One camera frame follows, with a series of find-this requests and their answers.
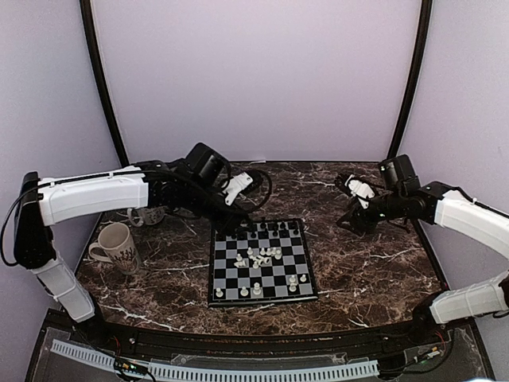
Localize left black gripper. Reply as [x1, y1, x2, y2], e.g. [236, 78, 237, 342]
[182, 180, 255, 236]

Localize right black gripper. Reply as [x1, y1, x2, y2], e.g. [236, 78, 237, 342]
[337, 189, 406, 236]

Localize black grey chess board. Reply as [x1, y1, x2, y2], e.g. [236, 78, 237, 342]
[208, 218, 318, 308]

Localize white bishop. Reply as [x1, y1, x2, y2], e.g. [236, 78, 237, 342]
[289, 275, 297, 292]

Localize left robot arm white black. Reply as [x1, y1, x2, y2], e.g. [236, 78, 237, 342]
[5, 143, 254, 347]

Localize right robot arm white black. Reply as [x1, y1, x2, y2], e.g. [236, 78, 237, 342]
[335, 154, 508, 345]

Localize black chess pieces row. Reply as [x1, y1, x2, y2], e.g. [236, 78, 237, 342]
[212, 218, 303, 240]

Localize white mug orange inside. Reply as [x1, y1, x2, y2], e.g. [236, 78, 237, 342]
[126, 207, 165, 228]

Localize white mug floral pattern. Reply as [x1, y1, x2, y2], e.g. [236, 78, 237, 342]
[88, 223, 142, 275]

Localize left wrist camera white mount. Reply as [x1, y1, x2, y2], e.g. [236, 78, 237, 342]
[221, 169, 273, 212]

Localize black front rail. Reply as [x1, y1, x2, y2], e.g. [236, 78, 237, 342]
[105, 322, 413, 355]

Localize white slotted cable duct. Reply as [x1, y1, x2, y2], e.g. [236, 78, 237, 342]
[50, 339, 379, 381]

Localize right black frame post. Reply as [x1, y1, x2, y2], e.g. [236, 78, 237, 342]
[387, 0, 433, 158]

